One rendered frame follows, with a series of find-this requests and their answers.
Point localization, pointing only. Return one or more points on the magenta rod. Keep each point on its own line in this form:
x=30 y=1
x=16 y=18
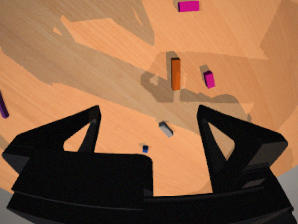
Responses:
x=188 y=6
x=209 y=79

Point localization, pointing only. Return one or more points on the purple rod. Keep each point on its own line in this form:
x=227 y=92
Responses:
x=3 y=109

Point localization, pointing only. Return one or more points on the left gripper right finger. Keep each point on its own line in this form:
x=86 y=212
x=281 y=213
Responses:
x=256 y=147

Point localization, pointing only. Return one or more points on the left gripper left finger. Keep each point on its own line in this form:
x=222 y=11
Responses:
x=53 y=135

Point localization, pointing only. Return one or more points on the orange rod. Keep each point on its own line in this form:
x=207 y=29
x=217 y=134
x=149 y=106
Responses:
x=175 y=73

